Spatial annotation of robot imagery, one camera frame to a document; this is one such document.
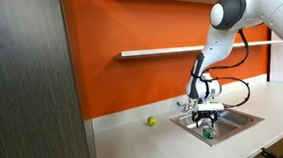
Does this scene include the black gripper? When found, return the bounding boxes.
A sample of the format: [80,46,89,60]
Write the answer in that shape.
[190,109,220,129]

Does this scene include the green soda can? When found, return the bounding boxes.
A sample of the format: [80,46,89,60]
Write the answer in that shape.
[201,124,217,141]

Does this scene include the stainless steel sink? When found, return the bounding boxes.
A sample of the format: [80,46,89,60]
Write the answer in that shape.
[169,101,266,150]

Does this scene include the chrome faucet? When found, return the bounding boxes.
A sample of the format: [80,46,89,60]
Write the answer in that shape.
[175,97,199,117]

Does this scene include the yellow-green tennis ball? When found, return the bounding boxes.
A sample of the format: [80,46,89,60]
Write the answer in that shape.
[146,115,158,128]

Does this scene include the dark grey wood panel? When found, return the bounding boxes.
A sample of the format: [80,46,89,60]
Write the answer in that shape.
[0,0,98,158]

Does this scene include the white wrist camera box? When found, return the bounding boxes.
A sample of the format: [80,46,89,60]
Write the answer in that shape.
[196,101,226,113]

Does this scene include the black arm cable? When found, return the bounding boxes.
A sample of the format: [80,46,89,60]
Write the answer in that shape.
[199,27,254,111]

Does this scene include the long white wall shelf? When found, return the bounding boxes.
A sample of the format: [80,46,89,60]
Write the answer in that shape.
[113,39,283,61]

